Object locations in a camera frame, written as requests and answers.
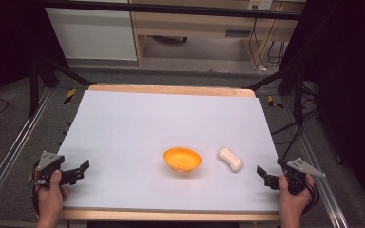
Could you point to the dark curtain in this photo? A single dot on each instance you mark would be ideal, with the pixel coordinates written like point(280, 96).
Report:
point(6, 41)
point(351, 79)

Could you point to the black horizontal frame bar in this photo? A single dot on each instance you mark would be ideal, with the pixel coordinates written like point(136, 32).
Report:
point(171, 9)

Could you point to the white cabinet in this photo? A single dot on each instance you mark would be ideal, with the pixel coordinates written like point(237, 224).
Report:
point(92, 34)

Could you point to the white power strip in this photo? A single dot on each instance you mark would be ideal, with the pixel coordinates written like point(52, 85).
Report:
point(259, 4)

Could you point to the person's left hand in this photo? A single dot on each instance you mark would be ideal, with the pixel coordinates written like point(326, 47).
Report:
point(50, 199)

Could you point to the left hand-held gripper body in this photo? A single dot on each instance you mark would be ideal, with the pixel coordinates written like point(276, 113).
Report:
point(47, 160)

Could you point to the orange plastic bowl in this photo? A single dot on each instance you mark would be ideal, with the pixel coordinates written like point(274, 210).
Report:
point(182, 159)

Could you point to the black yellow striped tape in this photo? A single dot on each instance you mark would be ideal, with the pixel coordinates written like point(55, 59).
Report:
point(70, 96)
point(274, 103)

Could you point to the wooden table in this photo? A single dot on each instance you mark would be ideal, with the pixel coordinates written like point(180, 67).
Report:
point(171, 89)

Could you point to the person's right hand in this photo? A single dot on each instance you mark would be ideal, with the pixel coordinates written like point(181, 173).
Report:
point(293, 204)

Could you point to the white paper sheet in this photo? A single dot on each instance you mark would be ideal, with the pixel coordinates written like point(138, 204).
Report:
point(139, 133)

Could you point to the light wooden desk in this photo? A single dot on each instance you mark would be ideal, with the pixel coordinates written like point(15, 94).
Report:
point(196, 25)

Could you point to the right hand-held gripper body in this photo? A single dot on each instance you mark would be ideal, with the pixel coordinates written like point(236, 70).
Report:
point(299, 169)

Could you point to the black metal stand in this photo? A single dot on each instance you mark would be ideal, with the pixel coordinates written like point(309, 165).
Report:
point(290, 82)
point(44, 76)

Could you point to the metal floor rail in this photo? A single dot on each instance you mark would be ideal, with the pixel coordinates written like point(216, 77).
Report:
point(320, 177)
point(15, 148)

